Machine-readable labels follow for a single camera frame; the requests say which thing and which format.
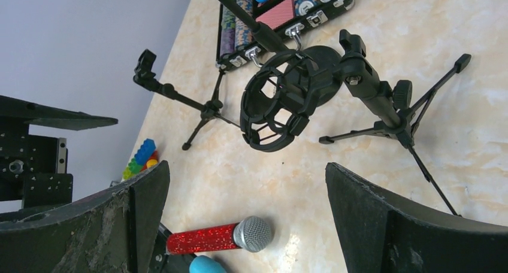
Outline colourful toy blocks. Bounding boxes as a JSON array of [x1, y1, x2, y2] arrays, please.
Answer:
[[122, 138, 159, 181]]

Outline black poker chip case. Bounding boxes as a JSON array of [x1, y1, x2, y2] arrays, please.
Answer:
[[216, 0, 355, 71]]

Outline blue orange chip row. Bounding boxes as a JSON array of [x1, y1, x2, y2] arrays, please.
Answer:
[[234, 0, 253, 51]]

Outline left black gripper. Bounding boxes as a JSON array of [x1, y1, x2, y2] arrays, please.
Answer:
[[1, 96, 118, 209]]

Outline black shock mount tripod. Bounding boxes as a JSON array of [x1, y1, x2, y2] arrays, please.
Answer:
[[239, 29, 472, 217]]

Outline black tripod mic stand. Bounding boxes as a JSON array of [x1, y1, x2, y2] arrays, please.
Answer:
[[133, 49, 240, 151]]

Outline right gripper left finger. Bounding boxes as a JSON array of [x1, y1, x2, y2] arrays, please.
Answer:
[[1, 160, 170, 272]]

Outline red card deck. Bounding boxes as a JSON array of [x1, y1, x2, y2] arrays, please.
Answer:
[[256, 0, 295, 30]]

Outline black round base mic stand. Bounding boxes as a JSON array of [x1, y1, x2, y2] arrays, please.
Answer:
[[193, 0, 344, 107]]

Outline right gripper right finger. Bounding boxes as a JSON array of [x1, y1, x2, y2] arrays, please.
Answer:
[[325, 163, 507, 272]]

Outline green blue chip row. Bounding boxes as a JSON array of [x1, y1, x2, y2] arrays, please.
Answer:
[[219, 5, 236, 58]]

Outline red glitter microphone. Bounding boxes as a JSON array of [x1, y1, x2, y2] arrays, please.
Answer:
[[166, 216, 273, 254]]

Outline light blue microphone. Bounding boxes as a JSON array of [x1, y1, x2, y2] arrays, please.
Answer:
[[189, 255, 226, 273]]

